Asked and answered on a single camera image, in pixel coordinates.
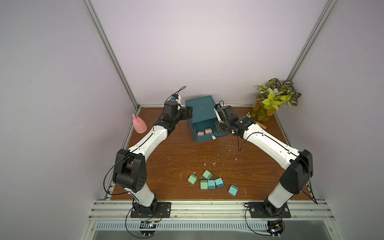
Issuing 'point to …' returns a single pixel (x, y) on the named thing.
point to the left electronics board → (147, 228)
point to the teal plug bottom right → (219, 183)
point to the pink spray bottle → (139, 124)
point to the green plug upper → (207, 174)
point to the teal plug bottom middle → (211, 185)
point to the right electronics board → (275, 228)
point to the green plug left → (192, 179)
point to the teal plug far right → (233, 190)
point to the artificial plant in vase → (275, 94)
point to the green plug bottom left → (203, 184)
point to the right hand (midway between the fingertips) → (220, 119)
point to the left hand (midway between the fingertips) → (188, 107)
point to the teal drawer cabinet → (204, 118)
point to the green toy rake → (258, 123)
